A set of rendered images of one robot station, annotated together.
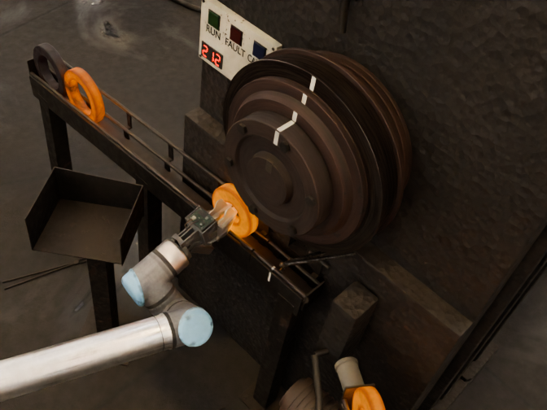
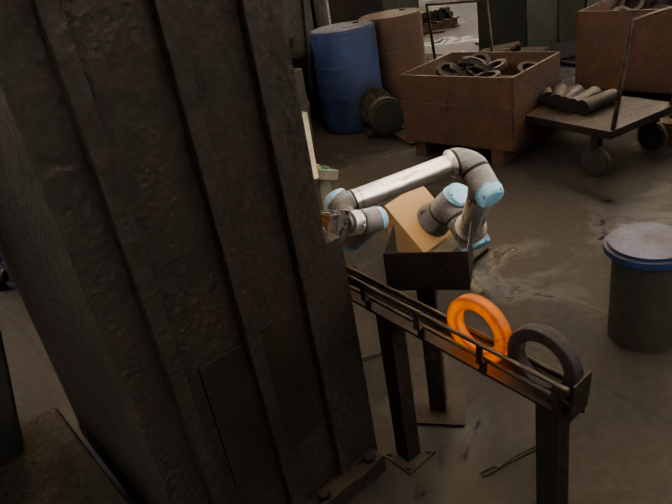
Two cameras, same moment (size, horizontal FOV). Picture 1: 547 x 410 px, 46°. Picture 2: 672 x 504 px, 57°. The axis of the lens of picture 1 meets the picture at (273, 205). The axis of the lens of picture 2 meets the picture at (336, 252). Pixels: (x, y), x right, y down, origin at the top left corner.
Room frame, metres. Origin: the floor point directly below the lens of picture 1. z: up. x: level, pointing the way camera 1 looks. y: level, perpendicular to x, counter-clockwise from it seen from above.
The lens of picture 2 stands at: (2.91, 0.75, 1.64)
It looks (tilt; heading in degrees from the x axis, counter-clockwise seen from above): 27 degrees down; 197
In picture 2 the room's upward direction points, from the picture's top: 10 degrees counter-clockwise
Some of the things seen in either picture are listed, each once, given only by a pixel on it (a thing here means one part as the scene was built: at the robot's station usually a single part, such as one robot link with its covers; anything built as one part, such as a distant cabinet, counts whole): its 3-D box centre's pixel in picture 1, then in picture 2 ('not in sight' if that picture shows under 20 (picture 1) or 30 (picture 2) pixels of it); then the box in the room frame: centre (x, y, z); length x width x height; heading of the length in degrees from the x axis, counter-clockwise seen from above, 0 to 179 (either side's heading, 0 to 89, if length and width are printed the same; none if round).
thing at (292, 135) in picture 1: (274, 176); not in sight; (0.98, 0.01, 1.11); 0.28 x 0.06 x 0.28; 54
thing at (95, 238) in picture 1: (95, 276); (437, 328); (1.13, 0.51, 0.36); 0.26 x 0.20 x 0.72; 89
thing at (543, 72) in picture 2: not in sight; (480, 102); (-1.79, 0.60, 0.33); 0.93 x 0.73 x 0.66; 61
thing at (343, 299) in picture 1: (347, 323); not in sight; (0.93, -0.25, 0.68); 0.11 x 0.08 x 0.24; 144
